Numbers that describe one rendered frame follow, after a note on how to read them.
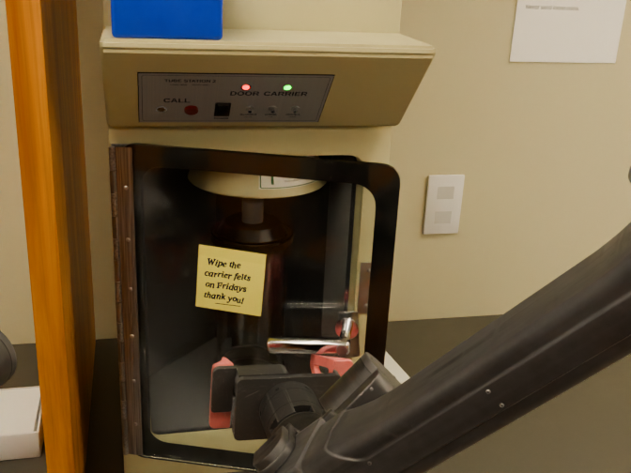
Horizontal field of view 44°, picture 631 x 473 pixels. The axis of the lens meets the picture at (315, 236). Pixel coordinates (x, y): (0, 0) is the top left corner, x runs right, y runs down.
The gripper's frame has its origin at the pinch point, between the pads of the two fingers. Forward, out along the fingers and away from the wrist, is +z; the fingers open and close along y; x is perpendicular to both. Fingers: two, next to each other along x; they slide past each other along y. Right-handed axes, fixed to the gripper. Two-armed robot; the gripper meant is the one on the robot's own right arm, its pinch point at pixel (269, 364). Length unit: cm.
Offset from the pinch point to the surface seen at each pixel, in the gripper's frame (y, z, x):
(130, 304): 14.1, 12.0, -2.2
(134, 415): 13.3, 12.8, 12.6
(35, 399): 26.2, 30.8, 19.7
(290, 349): -2.2, 0.0, -1.7
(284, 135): -2.5, 12.1, -22.5
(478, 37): -45, 53, -34
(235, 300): 2.8, 7.2, -4.4
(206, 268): 6.1, 8.3, -7.9
